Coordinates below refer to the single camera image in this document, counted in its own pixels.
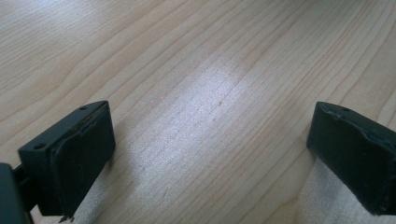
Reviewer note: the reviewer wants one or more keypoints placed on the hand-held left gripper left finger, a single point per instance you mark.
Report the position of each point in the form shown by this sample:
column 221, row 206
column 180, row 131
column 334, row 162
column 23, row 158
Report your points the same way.
column 74, row 161

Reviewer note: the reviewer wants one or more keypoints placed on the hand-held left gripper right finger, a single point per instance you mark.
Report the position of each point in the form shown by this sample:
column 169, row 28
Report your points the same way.
column 355, row 152

